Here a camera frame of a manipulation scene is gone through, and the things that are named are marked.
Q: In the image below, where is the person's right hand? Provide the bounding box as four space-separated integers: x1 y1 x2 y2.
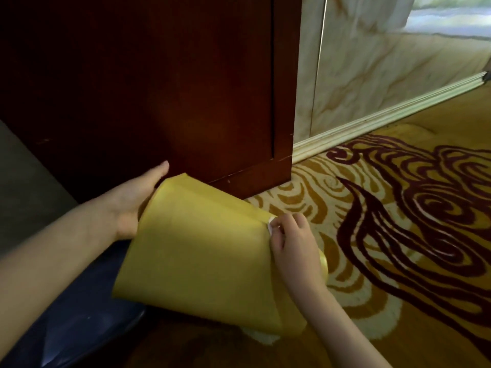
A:
268 212 330 304

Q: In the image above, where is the person's left hand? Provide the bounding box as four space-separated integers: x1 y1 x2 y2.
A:
102 160 171 242

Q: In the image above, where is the yellow plastic waste bin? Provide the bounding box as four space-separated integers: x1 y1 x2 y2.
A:
110 172 330 338

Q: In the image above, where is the dark blue plastic basin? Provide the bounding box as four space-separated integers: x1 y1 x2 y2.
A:
0 239 149 368

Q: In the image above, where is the person's left forearm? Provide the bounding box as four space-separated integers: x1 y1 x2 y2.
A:
0 197 124 361

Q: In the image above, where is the person's right forearm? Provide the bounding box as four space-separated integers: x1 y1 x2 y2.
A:
302 284 395 368

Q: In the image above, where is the dark red wooden cabinet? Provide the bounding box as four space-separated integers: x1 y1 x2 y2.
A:
0 0 304 204

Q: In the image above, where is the white baseboard on marble wall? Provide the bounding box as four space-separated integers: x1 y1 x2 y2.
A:
292 71 490 166

